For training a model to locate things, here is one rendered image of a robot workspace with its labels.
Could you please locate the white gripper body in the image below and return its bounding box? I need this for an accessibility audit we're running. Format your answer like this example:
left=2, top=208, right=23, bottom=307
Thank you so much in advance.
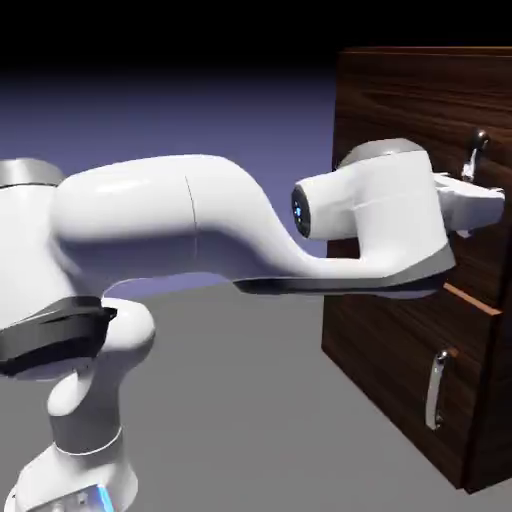
left=433, top=172, right=506, bottom=240

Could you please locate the curved silver door handle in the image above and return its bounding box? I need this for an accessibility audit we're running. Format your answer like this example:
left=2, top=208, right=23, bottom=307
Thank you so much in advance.
left=424, top=348, right=452, bottom=432
left=460, top=128, right=491, bottom=184

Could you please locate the dark wood door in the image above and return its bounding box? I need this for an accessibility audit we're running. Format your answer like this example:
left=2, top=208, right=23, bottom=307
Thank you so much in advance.
left=326, top=53, right=512, bottom=317
left=321, top=283, right=503, bottom=490

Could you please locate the dark wood cabinet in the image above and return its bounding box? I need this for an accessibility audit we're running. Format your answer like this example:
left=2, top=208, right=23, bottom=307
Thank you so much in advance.
left=321, top=46, right=512, bottom=495

